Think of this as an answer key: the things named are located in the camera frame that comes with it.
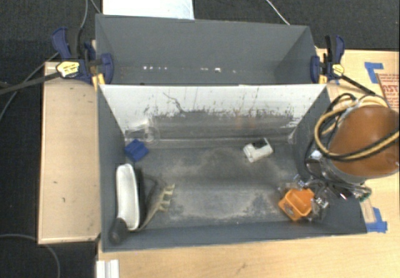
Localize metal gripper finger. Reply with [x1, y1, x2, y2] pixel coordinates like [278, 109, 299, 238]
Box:
[282, 176, 307, 192]
[309, 197, 328, 223]

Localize white and black small box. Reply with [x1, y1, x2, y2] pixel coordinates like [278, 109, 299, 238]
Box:
[242, 137, 274, 163]

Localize grey metal bin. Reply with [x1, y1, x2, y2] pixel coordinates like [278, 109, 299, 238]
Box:
[94, 13, 368, 252]

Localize grey toy animal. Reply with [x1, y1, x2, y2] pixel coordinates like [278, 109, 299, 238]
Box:
[136, 170, 176, 231]

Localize clear glass cup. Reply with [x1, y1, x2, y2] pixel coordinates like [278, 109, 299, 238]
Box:
[124, 125, 162, 147]

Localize blue block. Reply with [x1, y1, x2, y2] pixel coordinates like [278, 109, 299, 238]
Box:
[123, 139, 150, 162]

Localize pale wood board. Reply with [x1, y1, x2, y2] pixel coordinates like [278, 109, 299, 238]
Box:
[37, 62, 101, 245]

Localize white brush with black handle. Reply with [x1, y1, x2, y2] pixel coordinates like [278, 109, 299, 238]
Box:
[107, 163, 141, 245]

